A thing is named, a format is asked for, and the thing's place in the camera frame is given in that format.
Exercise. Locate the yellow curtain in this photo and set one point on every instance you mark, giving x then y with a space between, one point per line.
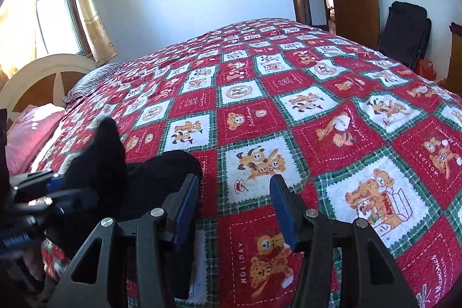
100 44

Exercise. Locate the window with brown frame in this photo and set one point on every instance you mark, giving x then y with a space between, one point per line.
32 29

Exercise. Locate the wooden dresser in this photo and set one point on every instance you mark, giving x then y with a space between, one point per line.
454 75

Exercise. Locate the striped grey pillow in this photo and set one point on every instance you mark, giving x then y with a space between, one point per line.
90 82

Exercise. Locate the black pants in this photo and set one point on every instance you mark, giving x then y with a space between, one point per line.
125 192

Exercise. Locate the beige wooden headboard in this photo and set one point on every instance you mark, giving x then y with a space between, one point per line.
45 80

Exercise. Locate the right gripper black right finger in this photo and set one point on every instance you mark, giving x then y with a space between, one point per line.
369 274

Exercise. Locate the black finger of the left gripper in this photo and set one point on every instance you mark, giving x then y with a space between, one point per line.
61 203
39 182

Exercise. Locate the red plastic bag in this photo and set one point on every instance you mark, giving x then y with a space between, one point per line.
425 69

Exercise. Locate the red patchwork cartoon quilt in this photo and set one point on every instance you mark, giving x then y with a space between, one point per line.
355 133

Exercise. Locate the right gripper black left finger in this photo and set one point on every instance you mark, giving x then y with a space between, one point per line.
96 276

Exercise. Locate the pink pillow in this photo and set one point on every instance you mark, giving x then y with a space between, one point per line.
29 133

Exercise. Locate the black folding chair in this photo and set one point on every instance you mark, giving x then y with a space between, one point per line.
406 34

